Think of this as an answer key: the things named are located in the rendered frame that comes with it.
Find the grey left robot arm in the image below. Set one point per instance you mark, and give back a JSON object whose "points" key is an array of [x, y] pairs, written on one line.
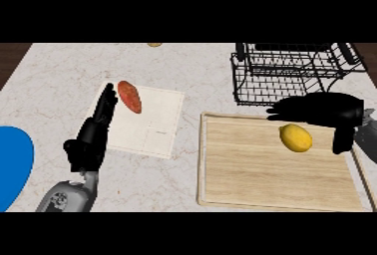
{"points": [[68, 196]]}

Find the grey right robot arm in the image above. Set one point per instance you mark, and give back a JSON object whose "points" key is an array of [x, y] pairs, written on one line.
{"points": [[367, 134]]}

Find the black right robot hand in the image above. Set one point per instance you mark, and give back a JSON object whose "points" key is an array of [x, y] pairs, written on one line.
{"points": [[321, 111]]}

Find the white placemat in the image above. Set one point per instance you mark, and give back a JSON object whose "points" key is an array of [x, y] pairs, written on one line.
{"points": [[147, 124]]}

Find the pale wooden tray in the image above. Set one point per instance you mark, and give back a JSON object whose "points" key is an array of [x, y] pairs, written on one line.
{"points": [[280, 166]]}

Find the small tan round object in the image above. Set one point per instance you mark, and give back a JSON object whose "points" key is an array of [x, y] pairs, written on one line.
{"points": [[154, 44]]}

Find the orange sweet potato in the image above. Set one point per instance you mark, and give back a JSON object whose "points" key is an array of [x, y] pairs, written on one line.
{"points": [[131, 96]]}

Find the blue round plate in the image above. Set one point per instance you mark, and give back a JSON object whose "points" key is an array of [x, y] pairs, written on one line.
{"points": [[15, 166]]}

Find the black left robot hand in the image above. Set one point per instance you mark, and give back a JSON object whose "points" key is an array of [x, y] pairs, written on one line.
{"points": [[91, 136]]}

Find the yellow lemon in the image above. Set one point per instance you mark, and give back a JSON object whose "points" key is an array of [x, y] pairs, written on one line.
{"points": [[296, 137]]}

